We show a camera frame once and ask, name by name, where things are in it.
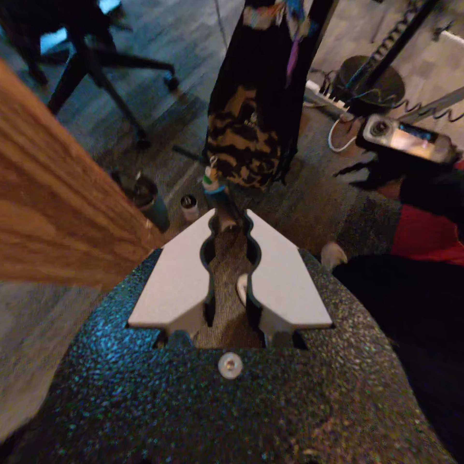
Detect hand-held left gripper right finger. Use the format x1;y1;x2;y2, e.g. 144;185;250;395
244;209;333;346

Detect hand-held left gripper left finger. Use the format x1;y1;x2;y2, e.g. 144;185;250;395
128;208;218;339

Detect person's right forearm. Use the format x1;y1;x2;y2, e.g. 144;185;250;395
399;168;464;223

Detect black desk leg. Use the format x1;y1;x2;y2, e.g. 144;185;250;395
362;0;439;91

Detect white shoe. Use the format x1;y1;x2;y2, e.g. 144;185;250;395
321;242;348;270
237;274;251;306

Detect black round base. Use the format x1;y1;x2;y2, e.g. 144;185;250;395
333;55;406;116

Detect small white cup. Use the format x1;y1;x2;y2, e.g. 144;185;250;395
180;195;200;222

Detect dark tumbler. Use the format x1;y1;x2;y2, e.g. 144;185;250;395
112;172;171;234

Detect white power strip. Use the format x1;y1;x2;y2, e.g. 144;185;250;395
304;80;357;113

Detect red garment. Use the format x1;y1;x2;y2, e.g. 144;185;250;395
391;205;464;267

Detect wooden board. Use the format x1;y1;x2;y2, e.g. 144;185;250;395
0;60;164;287

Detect black tan camouflage bag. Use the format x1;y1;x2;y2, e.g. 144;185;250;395
203;0;327;191

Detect black office chair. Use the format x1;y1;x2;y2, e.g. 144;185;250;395
0;0;180;149

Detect coiled black cable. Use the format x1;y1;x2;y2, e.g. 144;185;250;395
395;98;464;122

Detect white cable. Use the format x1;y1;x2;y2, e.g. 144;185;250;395
328;116;359;153

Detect small keychain charm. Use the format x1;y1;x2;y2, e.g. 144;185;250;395
202;156;228;195

